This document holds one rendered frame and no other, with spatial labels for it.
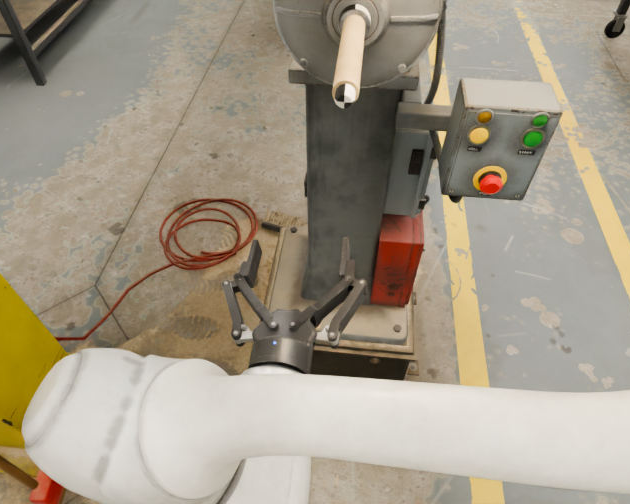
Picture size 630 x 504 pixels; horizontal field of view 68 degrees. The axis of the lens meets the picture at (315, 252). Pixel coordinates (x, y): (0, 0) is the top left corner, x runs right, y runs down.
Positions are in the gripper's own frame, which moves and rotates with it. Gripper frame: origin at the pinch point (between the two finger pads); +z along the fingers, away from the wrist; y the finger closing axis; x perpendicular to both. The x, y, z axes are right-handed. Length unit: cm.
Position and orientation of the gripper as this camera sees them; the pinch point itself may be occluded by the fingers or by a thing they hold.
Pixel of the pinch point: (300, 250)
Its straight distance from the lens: 68.6
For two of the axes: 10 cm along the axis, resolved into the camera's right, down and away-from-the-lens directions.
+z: 1.1, -7.6, 6.5
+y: 9.8, -0.2, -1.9
